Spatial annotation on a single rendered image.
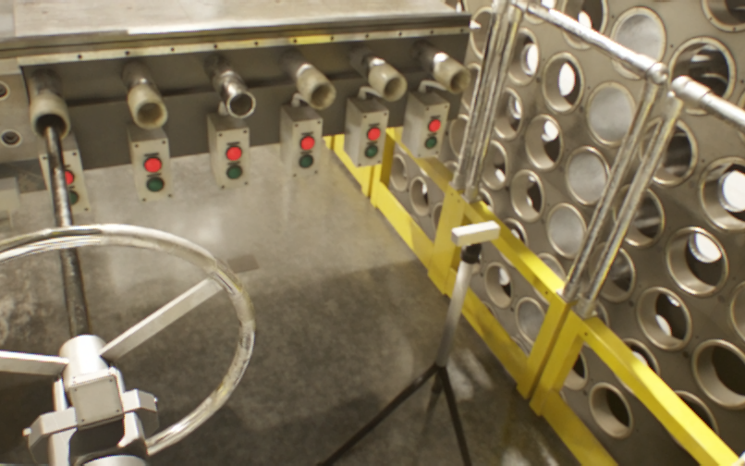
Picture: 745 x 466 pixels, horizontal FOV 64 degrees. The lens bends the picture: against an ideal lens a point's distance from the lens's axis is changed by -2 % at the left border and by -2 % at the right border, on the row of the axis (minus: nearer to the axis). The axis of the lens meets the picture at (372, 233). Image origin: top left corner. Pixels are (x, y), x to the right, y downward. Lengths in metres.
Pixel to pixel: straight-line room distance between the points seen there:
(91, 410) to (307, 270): 1.56
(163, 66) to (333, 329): 0.97
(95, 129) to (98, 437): 0.86
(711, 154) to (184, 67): 1.67
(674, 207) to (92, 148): 1.89
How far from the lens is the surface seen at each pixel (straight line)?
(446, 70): 1.46
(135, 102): 1.22
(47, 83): 1.30
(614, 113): 2.72
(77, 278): 0.84
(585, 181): 2.80
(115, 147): 1.42
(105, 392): 0.64
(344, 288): 2.08
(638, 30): 2.60
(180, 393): 1.80
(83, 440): 0.66
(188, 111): 1.41
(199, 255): 0.65
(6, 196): 1.41
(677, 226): 2.41
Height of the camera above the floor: 1.41
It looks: 37 degrees down
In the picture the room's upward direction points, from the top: 8 degrees clockwise
